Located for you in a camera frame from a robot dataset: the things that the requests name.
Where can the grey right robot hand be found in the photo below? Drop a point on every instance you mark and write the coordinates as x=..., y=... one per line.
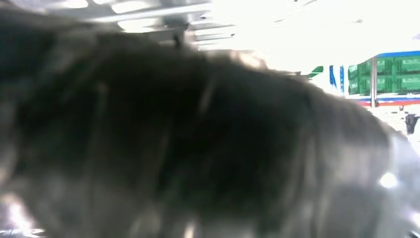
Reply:
x=197, y=148

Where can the green plastic crate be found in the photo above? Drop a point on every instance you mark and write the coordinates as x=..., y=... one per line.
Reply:
x=408, y=65
x=385, y=65
x=408, y=83
x=384, y=84

